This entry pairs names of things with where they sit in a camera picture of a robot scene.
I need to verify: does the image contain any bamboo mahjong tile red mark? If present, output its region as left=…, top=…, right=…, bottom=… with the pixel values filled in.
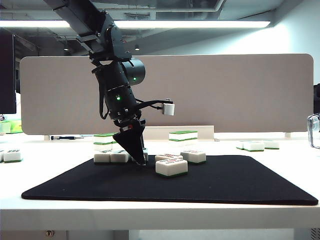
left=263, top=140, right=280, bottom=151

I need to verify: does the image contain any black box-shaped object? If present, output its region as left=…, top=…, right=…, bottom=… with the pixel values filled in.
left=313, top=83, right=320, bottom=113

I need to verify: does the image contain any green bamboo print mahjong tile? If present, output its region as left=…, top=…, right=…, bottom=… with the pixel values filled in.
left=129, top=147, right=149, bottom=164

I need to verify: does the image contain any brown under-desk panel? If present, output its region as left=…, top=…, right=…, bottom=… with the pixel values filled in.
left=0, top=229, right=68, bottom=240

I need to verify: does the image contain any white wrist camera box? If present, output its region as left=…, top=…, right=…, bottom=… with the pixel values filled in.
left=161, top=98, right=175, bottom=117

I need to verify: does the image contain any five bamboo mahjong tile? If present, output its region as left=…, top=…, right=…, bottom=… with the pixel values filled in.
left=179, top=149, right=207, bottom=165
left=154, top=158, right=189, bottom=178

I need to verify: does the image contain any white green carton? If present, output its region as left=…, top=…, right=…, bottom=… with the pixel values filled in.
left=0, top=121, right=12, bottom=135

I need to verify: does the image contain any clear faceted plastic mug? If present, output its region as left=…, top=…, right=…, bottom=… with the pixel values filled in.
left=306, top=112, right=320, bottom=150

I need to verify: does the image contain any black curved camera bracket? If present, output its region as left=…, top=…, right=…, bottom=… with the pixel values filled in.
left=134, top=99, right=166, bottom=112

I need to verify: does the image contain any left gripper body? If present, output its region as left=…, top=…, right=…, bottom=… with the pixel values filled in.
left=109, top=109, right=147, bottom=133

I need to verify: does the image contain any black computer monitor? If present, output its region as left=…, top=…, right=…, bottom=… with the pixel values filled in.
left=0, top=27, right=18, bottom=115

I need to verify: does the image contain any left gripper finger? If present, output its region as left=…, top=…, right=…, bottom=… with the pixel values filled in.
left=112, top=125, right=146, bottom=167
left=139, top=124, right=147, bottom=151

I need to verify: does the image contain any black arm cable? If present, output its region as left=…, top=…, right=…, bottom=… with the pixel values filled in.
left=98, top=83, right=112, bottom=120

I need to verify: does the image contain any beige desk divider panel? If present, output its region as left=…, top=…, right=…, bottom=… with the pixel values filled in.
left=19, top=53, right=315, bottom=136

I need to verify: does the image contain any black rectangular desk mat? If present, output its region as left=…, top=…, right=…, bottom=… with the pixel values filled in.
left=21, top=154, right=319, bottom=206

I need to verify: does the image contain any bird print mahjong tile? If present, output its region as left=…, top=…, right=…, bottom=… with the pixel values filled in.
left=93, top=152, right=112, bottom=165

